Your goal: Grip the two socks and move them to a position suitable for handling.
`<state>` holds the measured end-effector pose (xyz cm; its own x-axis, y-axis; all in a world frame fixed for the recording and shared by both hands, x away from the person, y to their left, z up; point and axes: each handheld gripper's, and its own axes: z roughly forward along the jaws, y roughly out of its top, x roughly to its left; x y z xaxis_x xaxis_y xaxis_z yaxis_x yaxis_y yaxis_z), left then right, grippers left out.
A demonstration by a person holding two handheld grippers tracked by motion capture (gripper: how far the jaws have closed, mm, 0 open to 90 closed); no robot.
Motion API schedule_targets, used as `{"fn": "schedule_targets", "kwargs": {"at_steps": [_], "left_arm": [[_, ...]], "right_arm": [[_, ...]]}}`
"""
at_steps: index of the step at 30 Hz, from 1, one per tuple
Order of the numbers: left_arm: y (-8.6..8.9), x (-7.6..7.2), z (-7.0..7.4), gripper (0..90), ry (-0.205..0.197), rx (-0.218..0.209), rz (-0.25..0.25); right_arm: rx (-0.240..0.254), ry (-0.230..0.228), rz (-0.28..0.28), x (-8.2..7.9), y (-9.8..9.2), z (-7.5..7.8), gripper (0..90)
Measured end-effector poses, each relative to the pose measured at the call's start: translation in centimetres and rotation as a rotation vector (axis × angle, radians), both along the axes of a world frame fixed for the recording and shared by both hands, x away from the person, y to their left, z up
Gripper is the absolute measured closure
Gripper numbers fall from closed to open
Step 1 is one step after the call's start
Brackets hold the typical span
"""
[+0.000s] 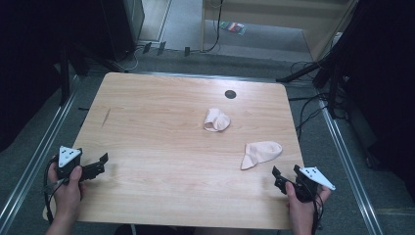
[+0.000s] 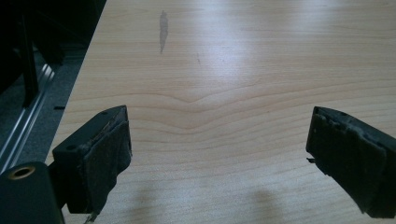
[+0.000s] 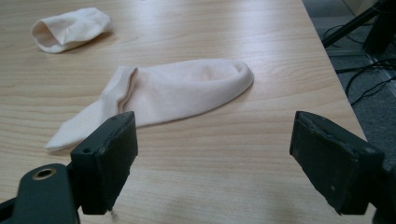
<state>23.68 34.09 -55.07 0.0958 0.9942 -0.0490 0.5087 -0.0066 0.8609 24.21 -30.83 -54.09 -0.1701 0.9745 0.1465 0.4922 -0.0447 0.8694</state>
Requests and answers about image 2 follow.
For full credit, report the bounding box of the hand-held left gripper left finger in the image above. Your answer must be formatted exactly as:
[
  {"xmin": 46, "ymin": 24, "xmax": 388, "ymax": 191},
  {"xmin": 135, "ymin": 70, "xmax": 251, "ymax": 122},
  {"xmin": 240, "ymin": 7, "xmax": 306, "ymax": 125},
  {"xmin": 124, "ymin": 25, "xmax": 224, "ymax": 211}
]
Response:
[{"xmin": 51, "ymin": 105, "xmax": 133, "ymax": 224}]

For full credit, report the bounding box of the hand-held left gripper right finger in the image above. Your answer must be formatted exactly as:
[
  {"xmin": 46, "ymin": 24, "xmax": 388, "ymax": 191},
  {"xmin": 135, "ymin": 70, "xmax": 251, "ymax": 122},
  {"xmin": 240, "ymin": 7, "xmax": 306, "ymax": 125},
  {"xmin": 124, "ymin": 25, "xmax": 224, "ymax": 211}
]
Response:
[{"xmin": 305, "ymin": 105, "xmax": 396, "ymax": 219}]

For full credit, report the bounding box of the black metal stand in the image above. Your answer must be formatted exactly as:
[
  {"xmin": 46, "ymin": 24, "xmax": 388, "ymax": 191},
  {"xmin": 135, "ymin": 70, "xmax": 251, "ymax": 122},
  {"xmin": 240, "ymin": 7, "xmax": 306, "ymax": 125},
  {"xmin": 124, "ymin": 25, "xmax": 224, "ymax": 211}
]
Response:
[{"xmin": 17, "ymin": 12, "xmax": 40, "ymax": 108}]

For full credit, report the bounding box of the aluminium floor rail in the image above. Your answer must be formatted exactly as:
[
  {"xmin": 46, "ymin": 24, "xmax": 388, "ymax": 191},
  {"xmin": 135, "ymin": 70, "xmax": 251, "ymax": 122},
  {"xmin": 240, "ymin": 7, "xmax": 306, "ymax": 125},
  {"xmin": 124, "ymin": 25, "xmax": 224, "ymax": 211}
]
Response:
[{"xmin": 0, "ymin": 63, "xmax": 56, "ymax": 175}]

